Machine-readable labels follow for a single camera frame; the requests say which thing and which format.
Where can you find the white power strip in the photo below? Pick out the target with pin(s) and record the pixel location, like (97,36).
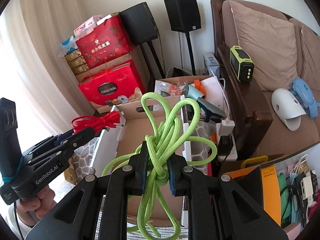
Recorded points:
(226,149)

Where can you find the brown cardboard box behind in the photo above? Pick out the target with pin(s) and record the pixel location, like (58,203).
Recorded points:
(206,91)

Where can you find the orange flat box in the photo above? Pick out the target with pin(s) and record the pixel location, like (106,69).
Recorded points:
(271,193)

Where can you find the left beige cushion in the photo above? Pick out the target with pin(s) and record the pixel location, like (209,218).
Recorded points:
(271,44)

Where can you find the white cardboard tray box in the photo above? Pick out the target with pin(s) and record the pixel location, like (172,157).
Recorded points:
(124,140)

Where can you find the right black speaker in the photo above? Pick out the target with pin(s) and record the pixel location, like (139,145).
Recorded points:
(184,15)

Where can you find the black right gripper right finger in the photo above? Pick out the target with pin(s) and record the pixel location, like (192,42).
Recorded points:
(219,208)

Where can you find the white massager device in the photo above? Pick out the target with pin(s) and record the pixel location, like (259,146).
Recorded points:
(287,108)

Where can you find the beige cushion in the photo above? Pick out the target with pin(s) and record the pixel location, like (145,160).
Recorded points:
(271,44)
(310,50)

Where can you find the blue handheld fan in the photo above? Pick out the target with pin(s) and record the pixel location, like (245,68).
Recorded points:
(304,94)

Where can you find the upper red gift bag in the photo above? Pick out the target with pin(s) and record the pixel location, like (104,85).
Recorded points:
(105,42)

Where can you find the gold tea boxes stack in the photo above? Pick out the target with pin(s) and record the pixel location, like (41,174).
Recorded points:
(76,62)

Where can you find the person's left hand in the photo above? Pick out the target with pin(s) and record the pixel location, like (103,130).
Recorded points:
(41,204)

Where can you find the brown wooden sofa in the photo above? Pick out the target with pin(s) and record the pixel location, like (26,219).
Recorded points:
(258,131)

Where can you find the green black portable radio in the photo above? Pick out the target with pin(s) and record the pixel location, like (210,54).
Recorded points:
(241,63)

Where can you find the beige curtain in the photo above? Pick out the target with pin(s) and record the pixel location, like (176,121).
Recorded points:
(33,31)

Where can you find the right beige cushion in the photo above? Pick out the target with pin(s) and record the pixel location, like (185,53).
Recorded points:
(310,50)

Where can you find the left black speaker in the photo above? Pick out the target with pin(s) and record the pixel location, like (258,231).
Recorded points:
(139,23)

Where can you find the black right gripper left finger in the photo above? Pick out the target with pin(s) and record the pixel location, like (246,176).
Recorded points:
(97,206)

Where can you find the lower red gift box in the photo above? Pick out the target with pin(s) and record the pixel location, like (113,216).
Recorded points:
(114,86)

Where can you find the black speaker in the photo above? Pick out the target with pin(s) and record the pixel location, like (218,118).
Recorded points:
(139,23)
(184,15)

